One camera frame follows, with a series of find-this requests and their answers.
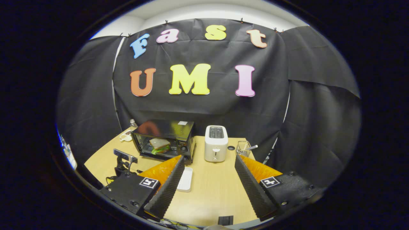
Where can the white divided spice dish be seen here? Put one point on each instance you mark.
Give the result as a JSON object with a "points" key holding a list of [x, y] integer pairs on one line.
{"points": [[126, 136]]}

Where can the clear utensil holder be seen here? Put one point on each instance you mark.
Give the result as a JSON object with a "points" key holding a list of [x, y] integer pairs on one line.
{"points": [[243, 148]]}

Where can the sandwich with lettuce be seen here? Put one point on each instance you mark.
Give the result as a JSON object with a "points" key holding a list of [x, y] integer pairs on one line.
{"points": [[159, 144]]}

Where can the white toaster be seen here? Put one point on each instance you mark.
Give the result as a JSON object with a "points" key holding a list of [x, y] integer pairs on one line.
{"points": [[216, 145]]}

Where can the black electric oven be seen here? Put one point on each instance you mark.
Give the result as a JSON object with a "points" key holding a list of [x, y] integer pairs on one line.
{"points": [[179, 131]]}

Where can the white rectangular dish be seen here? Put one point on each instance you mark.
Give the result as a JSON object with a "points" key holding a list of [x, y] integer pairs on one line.
{"points": [[185, 180]]}

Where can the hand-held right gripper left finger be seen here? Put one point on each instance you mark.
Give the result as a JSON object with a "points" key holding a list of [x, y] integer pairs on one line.
{"points": [[166, 195]]}

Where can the clear water bottle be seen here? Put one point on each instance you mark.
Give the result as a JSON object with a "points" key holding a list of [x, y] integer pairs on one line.
{"points": [[133, 125]]}

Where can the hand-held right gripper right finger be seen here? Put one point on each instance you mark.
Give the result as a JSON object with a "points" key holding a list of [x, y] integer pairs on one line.
{"points": [[252, 191]]}

